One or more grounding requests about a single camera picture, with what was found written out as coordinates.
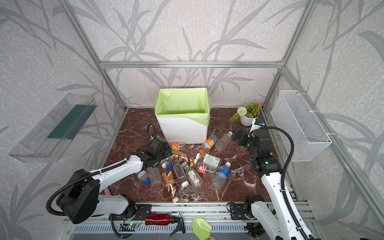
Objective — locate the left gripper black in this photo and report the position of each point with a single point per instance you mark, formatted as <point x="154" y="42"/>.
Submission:
<point x="167" y="148"/>

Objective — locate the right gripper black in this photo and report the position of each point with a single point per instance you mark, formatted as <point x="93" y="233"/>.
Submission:
<point x="242" y="139"/>

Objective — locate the brown label crushed bottle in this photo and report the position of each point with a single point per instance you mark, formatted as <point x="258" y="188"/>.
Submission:
<point x="169" y="181"/>

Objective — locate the clear bottle blue cap label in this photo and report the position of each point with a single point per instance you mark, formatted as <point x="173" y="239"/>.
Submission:
<point x="143" y="177"/>

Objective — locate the clear unlabelled bottle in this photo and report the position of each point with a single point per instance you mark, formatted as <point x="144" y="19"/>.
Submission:
<point x="223" y="142"/>

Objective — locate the bottle blue label white cap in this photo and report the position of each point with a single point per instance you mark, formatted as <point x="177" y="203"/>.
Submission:
<point x="221" y="175"/>

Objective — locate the bottle orange label orange cap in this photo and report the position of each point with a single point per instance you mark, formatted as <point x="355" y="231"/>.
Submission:
<point x="208" y="144"/>

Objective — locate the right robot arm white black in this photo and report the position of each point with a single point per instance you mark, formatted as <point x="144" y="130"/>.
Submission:
<point x="285" y="223"/>

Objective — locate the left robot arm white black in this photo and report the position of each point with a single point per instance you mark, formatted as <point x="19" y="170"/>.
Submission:
<point x="82" y="198"/>

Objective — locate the white bin with green liner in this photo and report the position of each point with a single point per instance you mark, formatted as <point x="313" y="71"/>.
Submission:
<point x="184" y="114"/>

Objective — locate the small bottle orange label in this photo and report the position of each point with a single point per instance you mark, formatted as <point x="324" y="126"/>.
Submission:
<point x="179" y="146"/>

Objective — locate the brown tea bottle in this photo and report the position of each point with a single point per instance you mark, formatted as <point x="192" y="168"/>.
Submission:
<point x="182" y="157"/>

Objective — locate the potted flower white pot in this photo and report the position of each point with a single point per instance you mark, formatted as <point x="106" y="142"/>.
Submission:
<point x="247" y="113"/>

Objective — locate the clear square bottle white cap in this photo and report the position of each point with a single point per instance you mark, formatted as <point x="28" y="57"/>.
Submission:
<point x="180" y="173"/>

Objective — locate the small bottle red label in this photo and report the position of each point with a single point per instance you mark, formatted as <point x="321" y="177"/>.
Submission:
<point x="203" y="169"/>

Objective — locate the bottle white label green band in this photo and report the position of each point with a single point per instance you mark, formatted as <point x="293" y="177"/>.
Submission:
<point x="193" y="177"/>

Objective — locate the red spray bottle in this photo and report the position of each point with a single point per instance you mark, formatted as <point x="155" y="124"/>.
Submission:
<point x="165" y="220"/>

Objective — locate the green circuit board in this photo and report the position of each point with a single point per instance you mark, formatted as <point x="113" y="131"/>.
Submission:
<point x="130" y="226"/>

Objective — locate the green plastic trowel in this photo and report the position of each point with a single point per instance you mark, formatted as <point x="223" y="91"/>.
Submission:
<point x="202" y="229"/>

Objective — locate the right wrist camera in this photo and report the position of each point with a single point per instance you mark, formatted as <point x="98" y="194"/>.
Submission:
<point x="256" y="124"/>

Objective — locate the white wire mesh basket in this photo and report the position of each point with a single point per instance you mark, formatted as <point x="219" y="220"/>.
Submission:
<point x="292" y="114"/>

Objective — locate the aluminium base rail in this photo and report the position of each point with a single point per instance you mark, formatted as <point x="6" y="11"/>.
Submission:
<point x="223" y="217"/>

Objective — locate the clear acrylic wall shelf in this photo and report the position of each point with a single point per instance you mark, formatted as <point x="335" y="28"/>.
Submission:
<point x="50" y="138"/>

